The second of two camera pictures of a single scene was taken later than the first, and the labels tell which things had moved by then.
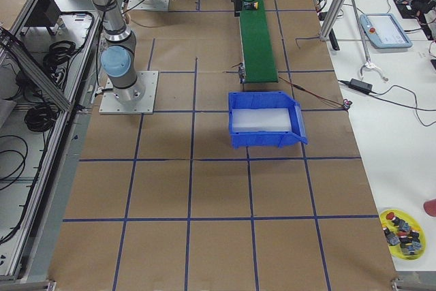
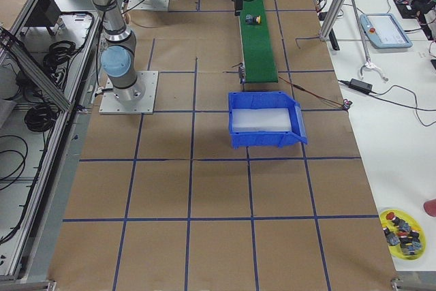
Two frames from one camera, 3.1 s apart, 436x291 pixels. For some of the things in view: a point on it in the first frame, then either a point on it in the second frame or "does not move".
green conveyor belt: x=259 y=65 does not move
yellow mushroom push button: x=251 y=5 to x=257 y=19
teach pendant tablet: x=382 y=31 does not move
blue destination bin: x=244 y=100 does not move
